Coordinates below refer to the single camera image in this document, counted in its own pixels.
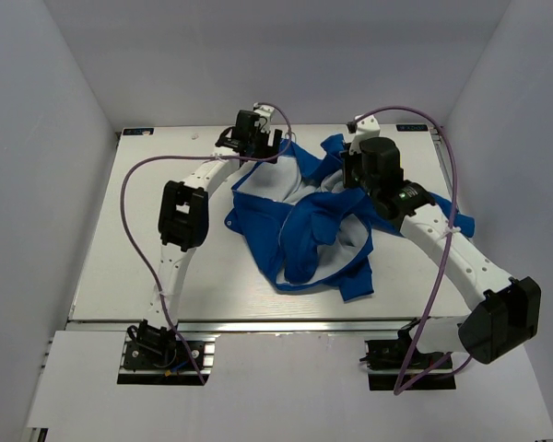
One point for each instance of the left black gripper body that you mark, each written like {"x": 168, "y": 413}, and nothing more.
{"x": 260, "y": 142}

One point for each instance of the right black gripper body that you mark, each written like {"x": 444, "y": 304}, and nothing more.
{"x": 353, "y": 175}

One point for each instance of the blue fleece jacket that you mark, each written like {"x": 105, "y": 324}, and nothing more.
{"x": 302, "y": 226}

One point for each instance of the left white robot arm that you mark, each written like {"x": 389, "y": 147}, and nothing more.
{"x": 184, "y": 213}

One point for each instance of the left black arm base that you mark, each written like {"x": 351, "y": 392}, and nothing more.
{"x": 156, "y": 356}

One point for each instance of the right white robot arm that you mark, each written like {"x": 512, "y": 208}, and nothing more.
{"x": 504, "y": 311}

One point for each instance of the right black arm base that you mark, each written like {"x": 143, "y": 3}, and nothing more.
{"x": 383, "y": 360}

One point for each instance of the right blue table label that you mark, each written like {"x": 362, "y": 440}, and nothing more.
{"x": 412, "y": 128}

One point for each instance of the blue table label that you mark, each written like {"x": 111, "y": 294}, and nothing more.
{"x": 412, "y": 128}
{"x": 137, "y": 131}

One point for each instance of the left blue table label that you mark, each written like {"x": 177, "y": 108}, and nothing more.
{"x": 137, "y": 131}

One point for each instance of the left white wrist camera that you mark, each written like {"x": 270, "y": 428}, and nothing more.
{"x": 265, "y": 113}

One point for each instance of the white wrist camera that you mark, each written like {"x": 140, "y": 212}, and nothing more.
{"x": 265, "y": 113}
{"x": 363, "y": 127}

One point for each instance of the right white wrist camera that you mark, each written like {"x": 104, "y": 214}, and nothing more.
{"x": 363, "y": 127}

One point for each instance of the aluminium table front rail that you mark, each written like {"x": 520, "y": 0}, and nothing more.
{"x": 282, "y": 326}

